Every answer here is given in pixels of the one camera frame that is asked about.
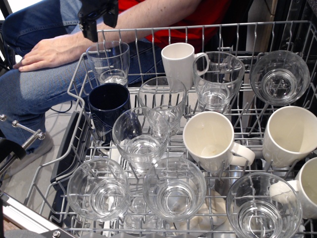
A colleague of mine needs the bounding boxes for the grey shoe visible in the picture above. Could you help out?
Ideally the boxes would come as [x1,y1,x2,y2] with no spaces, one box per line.
[4,132,53,179]

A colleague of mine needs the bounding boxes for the white mug centre with handle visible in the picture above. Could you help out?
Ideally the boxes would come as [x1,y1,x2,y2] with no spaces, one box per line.
[183,112,255,174]

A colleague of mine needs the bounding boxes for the white mug far right edge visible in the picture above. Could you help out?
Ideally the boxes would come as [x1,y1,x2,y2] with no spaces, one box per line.
[269,158,317,219]

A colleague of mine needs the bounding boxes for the clear glass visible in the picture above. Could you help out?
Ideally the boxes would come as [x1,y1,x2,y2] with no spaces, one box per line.
[112,107,170,174]
[137,76,187,136]
[193,52,245,113]
[250,50,310,106]
[67,158,130,221]
[143,157,207,222]
[226,172,302,238]

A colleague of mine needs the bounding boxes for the person's bare hand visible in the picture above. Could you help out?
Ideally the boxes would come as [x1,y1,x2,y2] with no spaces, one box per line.
[13,34,83,72]

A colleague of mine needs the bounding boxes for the clear glass front left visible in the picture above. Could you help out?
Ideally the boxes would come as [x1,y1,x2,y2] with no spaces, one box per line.
[67,158,130,221]

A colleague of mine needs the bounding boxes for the white mug back centre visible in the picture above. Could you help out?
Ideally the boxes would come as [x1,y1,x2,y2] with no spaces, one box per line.
[161,43,210,90]

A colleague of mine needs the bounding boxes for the person's bare forearm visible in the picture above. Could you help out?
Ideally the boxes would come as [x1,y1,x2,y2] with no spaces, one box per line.
[69,0,201,55]

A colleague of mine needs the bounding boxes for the clear glass far right back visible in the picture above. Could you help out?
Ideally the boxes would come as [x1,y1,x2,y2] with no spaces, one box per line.
[250,50,310,106]

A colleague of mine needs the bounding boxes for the clear glass centre back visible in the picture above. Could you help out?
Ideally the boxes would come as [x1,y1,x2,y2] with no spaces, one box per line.
[137,76,187,136]

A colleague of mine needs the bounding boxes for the blue denim jeans legs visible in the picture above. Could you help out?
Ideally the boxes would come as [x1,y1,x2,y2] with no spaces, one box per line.
[0,0,141,129]

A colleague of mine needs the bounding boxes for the chrome metal handle left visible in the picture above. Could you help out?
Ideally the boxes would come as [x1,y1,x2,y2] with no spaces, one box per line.
[0,114,48,150]

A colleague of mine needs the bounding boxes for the white cloth under rack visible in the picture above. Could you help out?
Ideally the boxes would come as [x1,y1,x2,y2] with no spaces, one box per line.
[170,190,236,238]

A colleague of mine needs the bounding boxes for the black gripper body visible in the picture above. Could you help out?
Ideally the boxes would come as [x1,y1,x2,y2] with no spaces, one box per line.
[78,0,118,21]

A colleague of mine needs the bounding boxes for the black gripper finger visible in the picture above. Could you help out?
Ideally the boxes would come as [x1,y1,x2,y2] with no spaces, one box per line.
[103,11,118,28]
[79,20,98,42]

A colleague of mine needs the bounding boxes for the dark blue ceramic mug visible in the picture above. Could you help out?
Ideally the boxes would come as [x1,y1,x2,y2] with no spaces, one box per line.
[88,83,131,145]

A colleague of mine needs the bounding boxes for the large white mug right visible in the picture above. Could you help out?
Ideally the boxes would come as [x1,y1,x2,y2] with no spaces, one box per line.
[262,106,317,168]

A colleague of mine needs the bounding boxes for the red shirt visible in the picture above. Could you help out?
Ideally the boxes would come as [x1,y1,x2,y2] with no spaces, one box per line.
[118,0,231,53]

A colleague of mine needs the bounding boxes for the grey wire dishwasher rack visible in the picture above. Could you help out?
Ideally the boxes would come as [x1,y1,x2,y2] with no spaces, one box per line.
[24,20,317,238]

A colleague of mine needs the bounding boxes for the clear glass cup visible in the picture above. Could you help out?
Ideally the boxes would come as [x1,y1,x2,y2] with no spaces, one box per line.
[86,41,130,86]

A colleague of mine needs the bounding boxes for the clear glass front right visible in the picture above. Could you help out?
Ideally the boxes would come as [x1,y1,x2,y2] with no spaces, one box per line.
[226,172,302,238]

